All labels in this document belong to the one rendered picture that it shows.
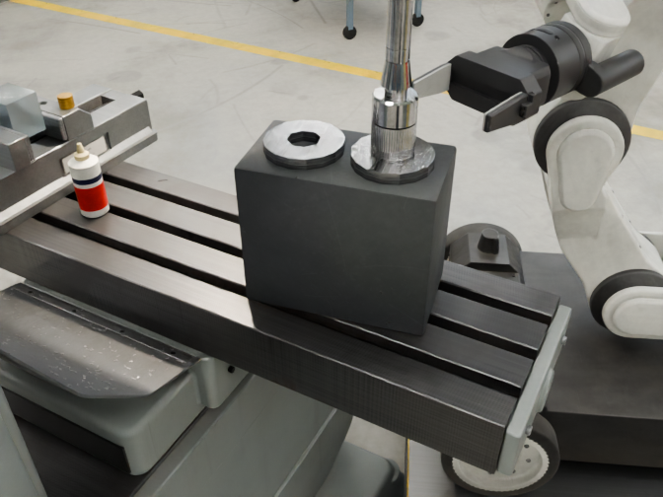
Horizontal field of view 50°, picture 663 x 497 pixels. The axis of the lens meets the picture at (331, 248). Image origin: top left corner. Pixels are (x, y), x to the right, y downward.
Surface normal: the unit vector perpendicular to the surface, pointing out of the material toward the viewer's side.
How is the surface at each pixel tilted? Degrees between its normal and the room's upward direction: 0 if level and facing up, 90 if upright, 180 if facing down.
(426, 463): 0
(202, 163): 0
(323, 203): 90
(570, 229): 115
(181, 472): 90
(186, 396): 90
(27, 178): 90
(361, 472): 0
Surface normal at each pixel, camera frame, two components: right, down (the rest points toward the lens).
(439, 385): 0.00, -0.79
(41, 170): 0.86, 0.31
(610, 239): -0.10, 0.60
